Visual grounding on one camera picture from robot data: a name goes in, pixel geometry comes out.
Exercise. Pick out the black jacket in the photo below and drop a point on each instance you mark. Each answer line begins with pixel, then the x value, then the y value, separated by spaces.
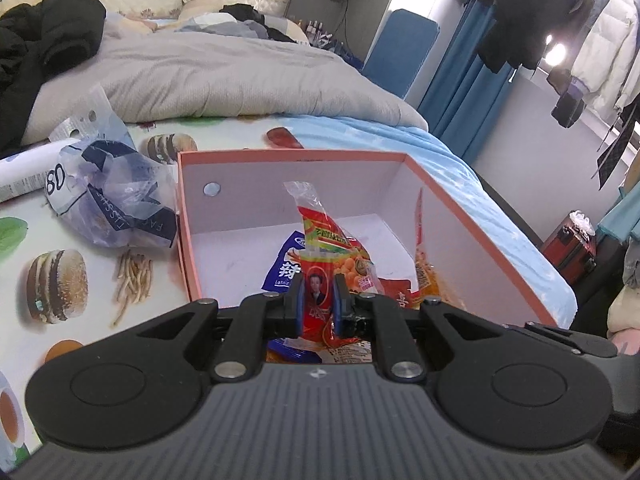
pixel 40 45

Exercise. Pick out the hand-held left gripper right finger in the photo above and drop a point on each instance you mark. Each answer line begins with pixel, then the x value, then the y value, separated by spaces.
pixel 340 305

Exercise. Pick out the blue white snack packet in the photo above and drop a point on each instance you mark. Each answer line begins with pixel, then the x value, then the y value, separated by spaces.
pixel 282 270

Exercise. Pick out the white paper roll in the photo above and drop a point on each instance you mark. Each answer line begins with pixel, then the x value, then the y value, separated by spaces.
pixel 25 175

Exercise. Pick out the hanging dark coat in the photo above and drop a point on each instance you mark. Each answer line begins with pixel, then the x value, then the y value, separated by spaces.
pixel 530 10

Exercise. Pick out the red suitcase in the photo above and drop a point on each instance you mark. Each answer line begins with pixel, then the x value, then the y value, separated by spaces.
pixel 570 250

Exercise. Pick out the blue curtain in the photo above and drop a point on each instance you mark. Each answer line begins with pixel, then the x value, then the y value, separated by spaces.
pixel 465 85

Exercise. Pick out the white puffer jacket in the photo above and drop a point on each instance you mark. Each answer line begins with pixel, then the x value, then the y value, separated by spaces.
pixel 610 45

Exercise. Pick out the dark clothes pile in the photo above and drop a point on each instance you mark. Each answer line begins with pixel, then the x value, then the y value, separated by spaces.
pixel 245 12

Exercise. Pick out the pink cardboard box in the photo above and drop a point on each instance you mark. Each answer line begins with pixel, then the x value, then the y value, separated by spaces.
pixel 300 170

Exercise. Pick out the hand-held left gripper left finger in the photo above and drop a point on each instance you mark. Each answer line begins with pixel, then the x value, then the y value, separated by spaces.
pixel 300 305

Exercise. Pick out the group of small bottles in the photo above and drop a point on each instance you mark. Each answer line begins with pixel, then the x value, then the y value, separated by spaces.
pixel 315 32

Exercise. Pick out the small hanging dark garment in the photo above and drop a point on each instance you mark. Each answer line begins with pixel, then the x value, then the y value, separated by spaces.
pixel 567 100

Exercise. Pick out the clear plastic bag dark print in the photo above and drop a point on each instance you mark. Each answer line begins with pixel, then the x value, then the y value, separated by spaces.
pixel 115 185

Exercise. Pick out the grey blanket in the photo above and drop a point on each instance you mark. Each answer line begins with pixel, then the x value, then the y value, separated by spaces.
pixel 225 75

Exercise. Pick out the blue chair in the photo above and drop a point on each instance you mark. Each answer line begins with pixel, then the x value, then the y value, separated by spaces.
pixel 400 50

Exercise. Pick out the cream cloth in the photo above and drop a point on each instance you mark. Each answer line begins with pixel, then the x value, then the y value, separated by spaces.
pixel 625 305

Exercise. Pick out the beige pillow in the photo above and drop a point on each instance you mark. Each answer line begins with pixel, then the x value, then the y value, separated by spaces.
pixel 195 8

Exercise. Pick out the orange brown snack packet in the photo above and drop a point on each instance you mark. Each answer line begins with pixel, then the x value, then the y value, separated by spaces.
pixel 425 270

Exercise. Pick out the food print mat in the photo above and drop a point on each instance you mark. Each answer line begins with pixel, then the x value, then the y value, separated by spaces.
pixel 165 280

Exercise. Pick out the orange snack packet red label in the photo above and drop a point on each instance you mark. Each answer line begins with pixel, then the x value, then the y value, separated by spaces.
pixel 325 240

